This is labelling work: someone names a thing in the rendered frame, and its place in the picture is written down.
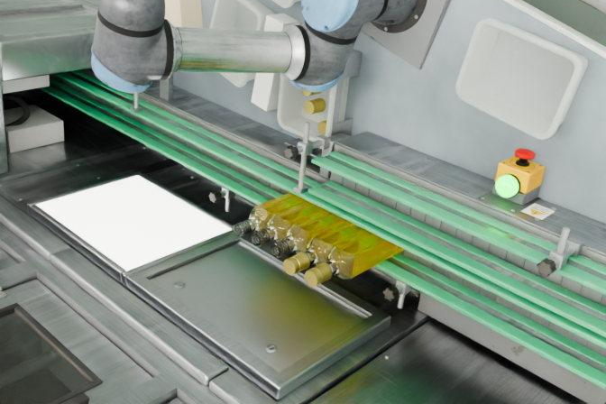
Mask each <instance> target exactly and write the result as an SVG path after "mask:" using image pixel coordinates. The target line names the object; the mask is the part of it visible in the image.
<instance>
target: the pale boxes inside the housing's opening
mask: <svg viewBox="0 0 606 404"><path fill-rule="evenodd" d="M49 86H50V76H49V75H44V76H39V77H32V78H21V79H16V80H9V81H2V89H3V94H6V93H12V92H17V91H23V90H28V89H34V88H39V87H49ZM29 108H30V112H31V113H30V116H29V118H28V119H27V120H26V121H25V122H24V123H22V124H19V125H13V126H6V127H5V133H6V144H7V151H8V152H9V153H13V152H19V151H24V150H28V149H31V148H36V147H40V146H44V145H48V144H52V143H56V142H63V141H64V126H63V121H62V120H61V119H59V118H58V117H56V116H54V115H52V114H50V113H48V112H47V111H45V110H43V109H41V108H39V107H38V106H36V105H31V106H29ZM4 112H5V125H7V124H10V123H12V122H14V121H16V120H18V119H20V118H21V117H22V116H23V115H24V110H23V108H22V107H17V108H12V109H7V110H4Z"/></svg>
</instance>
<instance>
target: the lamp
mask: <svg viewBox="0 0 606 404"><path fill-rule="evenodd" d="M495 188H496V190H497V192H498V193H499V194H500V195H501V196H502V197H512V196H515V195H516V194H518V193H519V191H520V181H519V179H518V178H517V177H516V176H515V175H513V174H505V175H503V176H501V177H500V178H498V179H497V181H496V184H495Z"/></svg>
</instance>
